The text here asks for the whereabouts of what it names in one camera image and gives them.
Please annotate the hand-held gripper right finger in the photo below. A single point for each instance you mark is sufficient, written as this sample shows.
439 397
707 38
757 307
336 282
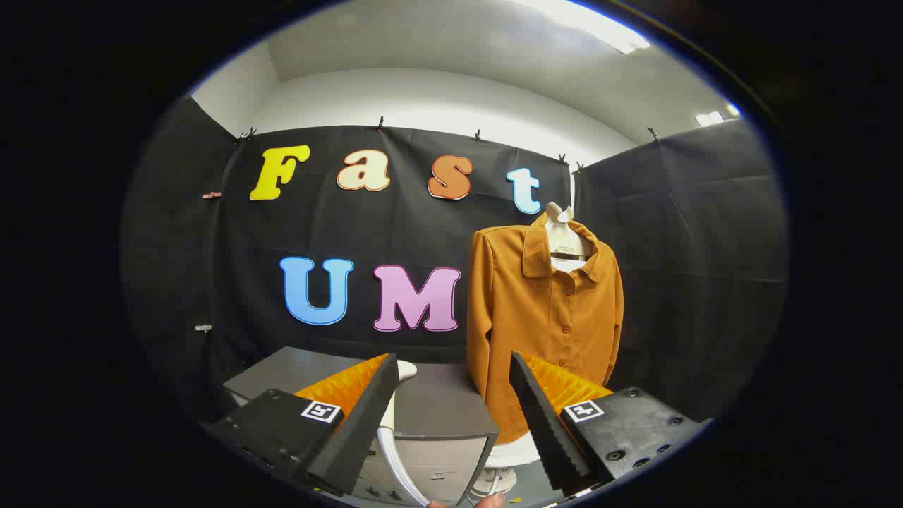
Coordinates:
547 423

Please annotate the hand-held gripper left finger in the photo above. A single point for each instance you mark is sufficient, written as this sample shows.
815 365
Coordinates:
353 430

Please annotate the orange button shirt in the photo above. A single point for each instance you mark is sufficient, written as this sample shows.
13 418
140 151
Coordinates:
536 317

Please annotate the grey drawer cabinet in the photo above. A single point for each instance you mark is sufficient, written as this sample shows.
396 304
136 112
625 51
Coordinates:
441 409

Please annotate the white mannequin torso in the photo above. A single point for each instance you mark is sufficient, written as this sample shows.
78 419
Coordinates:
561 215

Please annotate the black backdrop cloth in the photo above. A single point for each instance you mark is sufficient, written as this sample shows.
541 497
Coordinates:
395 226
176 268
691 268

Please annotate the row of black cloth clips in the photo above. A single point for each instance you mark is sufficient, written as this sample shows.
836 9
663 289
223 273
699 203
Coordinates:
477 134

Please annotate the ceiling light panel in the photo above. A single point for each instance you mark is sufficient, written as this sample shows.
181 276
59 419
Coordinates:
592 25
712 116

